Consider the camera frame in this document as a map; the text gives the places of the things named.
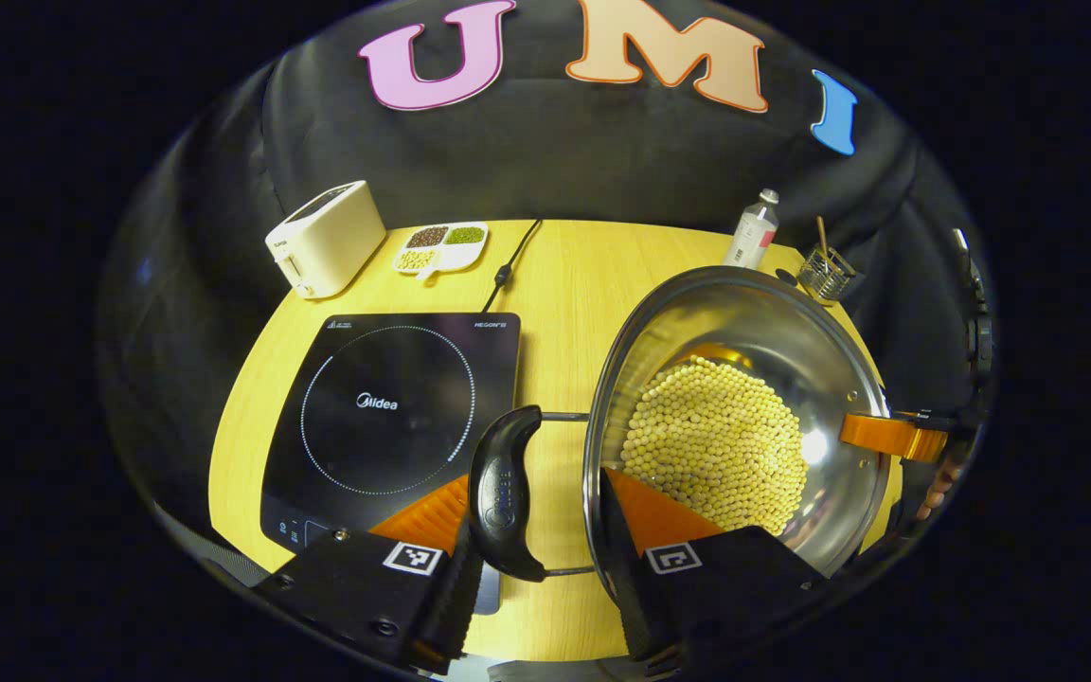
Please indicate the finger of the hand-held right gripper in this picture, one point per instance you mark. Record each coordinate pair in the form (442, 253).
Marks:
(891, 436)

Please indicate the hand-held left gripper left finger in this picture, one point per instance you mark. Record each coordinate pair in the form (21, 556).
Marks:
(451, 616)

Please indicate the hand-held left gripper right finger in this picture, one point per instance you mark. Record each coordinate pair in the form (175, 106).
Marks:
(631, 606)

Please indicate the stainless steel pot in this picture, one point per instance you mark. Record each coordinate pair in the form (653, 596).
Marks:
(744, 313)

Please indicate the black induction cooktop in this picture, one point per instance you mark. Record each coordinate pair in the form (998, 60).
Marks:
(384, 407)

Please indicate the clear glass holder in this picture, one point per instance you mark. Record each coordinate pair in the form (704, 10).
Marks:
(827, 275)

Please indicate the large pile of yellow soybeans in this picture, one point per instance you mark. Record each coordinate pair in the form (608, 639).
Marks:
(716, 445)

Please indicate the small black disc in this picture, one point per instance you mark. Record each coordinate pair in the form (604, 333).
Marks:
(784, 277)

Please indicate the brown wooden stick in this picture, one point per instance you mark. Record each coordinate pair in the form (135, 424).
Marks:
(822, 232)

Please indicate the small clear plastic bottle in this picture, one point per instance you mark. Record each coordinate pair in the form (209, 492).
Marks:
(752, 232)

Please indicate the white divided dish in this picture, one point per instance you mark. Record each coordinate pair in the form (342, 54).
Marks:
(441, 260)

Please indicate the small heap of yellow beans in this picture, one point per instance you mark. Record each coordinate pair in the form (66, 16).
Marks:
(416, 260)

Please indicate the small heap of brown beans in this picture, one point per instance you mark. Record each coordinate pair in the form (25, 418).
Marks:
(427, 237)

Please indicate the small heap of green beans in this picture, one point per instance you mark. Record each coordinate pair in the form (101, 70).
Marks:
(465, 235)

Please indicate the white toaster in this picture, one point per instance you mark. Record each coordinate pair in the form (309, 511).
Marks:
(328, 242)

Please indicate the black backdrop cloth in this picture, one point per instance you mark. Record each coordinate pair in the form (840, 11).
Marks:
(602, 161)

